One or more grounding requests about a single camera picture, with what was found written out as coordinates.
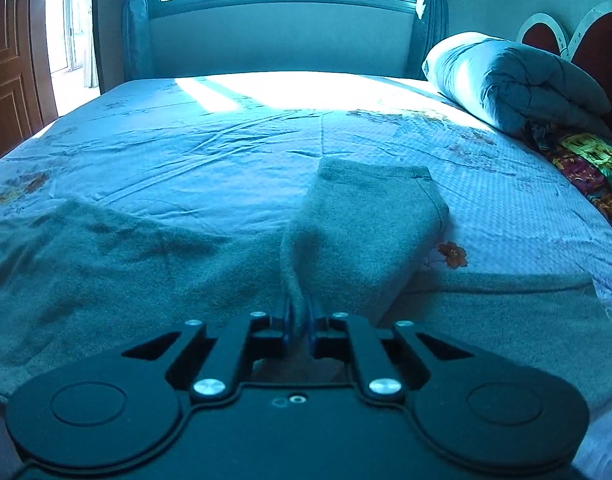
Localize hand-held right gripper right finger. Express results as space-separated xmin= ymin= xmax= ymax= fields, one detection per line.
xmin=304 ymin=294 xmax=476 ymax=404

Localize red and white headboard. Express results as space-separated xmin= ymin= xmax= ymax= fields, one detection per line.
xmin=516 ymin=2 xmax=612 ymax=136

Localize bed with floral sheet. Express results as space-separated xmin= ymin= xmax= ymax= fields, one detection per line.
xmin=0 ymin=71 xmax=612 ymax=480

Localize colourful patterned pillow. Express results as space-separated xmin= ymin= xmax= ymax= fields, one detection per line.
xmin=523 ymin=122 xmax=612 ymax=241

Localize grey-green pants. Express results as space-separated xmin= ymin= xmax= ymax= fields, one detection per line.
xmin=0 ymin=157 xmax=607 ymax=411

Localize blue curtain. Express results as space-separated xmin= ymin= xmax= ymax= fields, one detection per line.
xmin=408 ymin=0 xmax=459 ymax=81
xmin=115 ymin=0 xmax=154 ymax=81

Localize rolled light quilt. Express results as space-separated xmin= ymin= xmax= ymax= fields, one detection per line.
xmin=422 ymin=31 xmax=612 ymax=141

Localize brown wooden door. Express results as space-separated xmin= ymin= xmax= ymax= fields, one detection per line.
xmin=0 ymin=0 xmax=59 ymax=168

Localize balcony window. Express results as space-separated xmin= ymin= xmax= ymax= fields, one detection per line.
xmin=46 ymin=0 xmax=96 ymax=75

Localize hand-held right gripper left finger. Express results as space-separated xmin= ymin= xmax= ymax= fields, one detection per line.
xmin=120 ymin=294 xmax=295 ymax=404

